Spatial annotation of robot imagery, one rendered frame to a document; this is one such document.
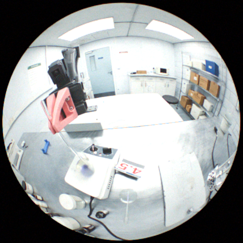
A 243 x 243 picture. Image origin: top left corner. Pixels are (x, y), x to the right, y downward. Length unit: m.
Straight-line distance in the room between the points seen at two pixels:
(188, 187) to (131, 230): 0.25
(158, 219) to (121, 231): 0.13
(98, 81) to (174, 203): 3.28
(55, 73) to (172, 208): 0.49
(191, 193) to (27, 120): 1.95
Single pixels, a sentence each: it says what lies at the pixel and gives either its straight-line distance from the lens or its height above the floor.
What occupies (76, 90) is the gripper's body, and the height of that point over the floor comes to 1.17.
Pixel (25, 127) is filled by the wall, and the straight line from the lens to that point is 1.69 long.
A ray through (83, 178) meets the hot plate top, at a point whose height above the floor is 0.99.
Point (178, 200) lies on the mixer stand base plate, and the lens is 0.34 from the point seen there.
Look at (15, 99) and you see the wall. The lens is 1.71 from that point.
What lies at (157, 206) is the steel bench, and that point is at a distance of 0.32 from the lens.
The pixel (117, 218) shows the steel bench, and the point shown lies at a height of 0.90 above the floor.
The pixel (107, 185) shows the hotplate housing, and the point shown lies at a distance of 0.25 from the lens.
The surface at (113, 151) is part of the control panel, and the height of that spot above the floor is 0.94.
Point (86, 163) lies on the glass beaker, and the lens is 0.18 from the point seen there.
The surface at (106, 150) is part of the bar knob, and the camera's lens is 0.29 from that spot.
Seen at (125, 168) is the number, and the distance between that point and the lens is 0.28.
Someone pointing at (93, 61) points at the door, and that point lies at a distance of 3.19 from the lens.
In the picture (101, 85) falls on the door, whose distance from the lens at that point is 3.20.
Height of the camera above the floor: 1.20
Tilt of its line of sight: 39 degrees down
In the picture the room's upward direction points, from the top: 7 degrees counter-clockwise
